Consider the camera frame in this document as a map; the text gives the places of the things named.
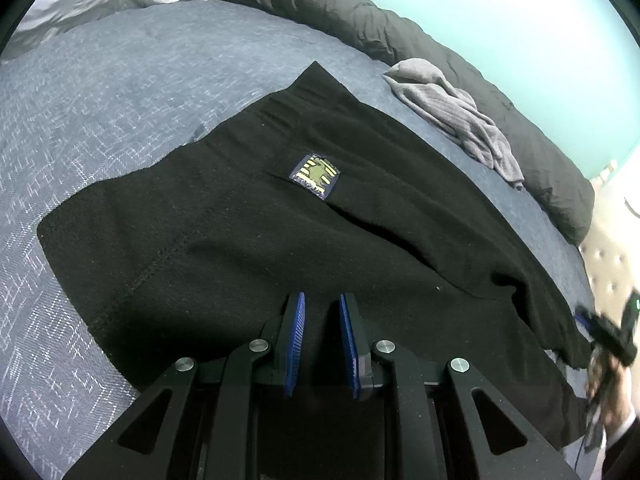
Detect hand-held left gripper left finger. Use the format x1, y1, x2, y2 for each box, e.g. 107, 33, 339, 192
62, 291, 307, 480

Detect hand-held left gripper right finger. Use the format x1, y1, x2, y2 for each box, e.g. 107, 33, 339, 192
339, 292, 581, 480

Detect black pants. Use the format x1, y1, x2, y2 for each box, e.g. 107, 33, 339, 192
36, 61, 597, 461

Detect person's right forearm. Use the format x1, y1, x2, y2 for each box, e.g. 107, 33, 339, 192
600, 410, 640, 480

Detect person's right hand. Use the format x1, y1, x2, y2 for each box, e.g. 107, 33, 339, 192
585, 352, 637, 427

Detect beige tufted headboard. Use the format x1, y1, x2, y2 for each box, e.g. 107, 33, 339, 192
580, 160, 640, 321

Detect grey knit garment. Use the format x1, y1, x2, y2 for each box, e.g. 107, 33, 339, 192
382, 58, 526, 191

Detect blue patterned bedspread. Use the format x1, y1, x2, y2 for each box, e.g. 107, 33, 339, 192
0, 0, 596, 480

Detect dark grey duvet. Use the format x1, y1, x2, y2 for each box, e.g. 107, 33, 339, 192
221, 0, 596, 246

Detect white bed sheet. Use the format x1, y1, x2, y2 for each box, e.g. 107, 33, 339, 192
0, 0, 236, 61

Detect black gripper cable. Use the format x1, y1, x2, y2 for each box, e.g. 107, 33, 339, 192
574, 400, 607, 467

